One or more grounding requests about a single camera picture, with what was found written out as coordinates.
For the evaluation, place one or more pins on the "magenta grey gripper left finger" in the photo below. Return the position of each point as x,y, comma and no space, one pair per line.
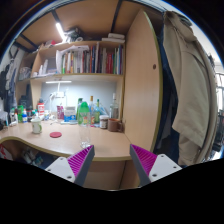
75,167

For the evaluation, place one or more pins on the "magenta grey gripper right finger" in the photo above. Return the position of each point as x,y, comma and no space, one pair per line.
151,167

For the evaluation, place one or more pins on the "clear plastic water bottle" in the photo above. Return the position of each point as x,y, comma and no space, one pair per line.
84,129

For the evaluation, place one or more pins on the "red bottle cap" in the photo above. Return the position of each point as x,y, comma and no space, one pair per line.
55,134

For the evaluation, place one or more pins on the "brown ceramic mug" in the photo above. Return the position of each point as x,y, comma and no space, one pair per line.
115,125

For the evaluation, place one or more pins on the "green plastic bottle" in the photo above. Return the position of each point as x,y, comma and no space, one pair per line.
83,111

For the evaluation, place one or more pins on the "blue white tissue box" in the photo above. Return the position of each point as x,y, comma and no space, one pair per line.
69,114

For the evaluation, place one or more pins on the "jar with white lid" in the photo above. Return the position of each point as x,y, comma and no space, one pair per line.
103,121

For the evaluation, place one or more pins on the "green glass bottle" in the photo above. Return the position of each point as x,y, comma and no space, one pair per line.
97,112

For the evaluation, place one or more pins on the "pink carton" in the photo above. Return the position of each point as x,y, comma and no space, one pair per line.
60,112

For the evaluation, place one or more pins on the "clear glass bottle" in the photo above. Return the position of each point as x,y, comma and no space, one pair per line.
114,108

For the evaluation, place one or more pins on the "white mug with lid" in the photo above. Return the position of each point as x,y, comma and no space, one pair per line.
36,125

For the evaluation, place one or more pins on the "beige trench coat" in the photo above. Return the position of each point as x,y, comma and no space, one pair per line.
196,115

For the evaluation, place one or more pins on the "red white canister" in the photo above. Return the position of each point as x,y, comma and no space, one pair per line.
40,108

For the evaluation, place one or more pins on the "wooden bookshelf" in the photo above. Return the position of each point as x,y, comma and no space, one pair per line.
63,74

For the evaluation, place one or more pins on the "under-shelf lamp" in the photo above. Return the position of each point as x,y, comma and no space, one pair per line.
58,82

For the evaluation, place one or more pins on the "row of books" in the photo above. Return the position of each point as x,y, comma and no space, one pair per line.
96,58

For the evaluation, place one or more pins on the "wooden wardrobe cabinet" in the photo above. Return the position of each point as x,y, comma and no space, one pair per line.
143,83

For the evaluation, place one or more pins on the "ceiling tube light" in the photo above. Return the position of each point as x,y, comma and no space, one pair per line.
60,31

